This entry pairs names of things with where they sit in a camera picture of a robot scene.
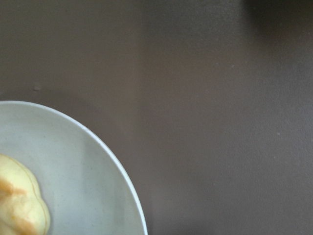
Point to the braided yellow donut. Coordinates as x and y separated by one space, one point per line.
22 208

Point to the white round plate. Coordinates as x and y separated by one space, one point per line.
84 185

